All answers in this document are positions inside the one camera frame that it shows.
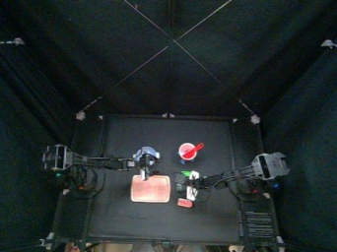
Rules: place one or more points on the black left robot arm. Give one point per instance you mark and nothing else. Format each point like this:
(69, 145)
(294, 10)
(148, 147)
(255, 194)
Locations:
(96, 161)

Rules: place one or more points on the green toy pea pod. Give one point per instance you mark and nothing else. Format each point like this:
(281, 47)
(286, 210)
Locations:
(186, 173)

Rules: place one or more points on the blue star-shaped piece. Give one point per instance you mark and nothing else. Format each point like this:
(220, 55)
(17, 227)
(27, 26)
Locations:
(182, 161)

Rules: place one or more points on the red plastic cup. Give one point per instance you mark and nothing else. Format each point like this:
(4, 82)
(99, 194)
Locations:
(184, 154)

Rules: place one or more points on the red toy spatula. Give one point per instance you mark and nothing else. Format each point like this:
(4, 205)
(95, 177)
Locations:
(196, 147)

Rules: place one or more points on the grey frame corner clamp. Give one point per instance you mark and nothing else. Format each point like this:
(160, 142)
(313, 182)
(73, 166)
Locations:
(167, 115)
(327, 43)
(80, 114)
(17, 41)
(255, 118)

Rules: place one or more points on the red striped white toy nigiri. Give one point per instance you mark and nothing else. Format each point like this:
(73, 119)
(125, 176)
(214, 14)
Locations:
(184, 203)

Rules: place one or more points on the pink plastic tray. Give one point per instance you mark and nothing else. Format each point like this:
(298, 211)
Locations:
(151, 190)

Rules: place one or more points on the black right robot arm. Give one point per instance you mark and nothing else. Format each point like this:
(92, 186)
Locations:
(236, 174)

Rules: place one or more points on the dark green toy sushi roll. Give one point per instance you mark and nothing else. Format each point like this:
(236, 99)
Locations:
(179, 188)

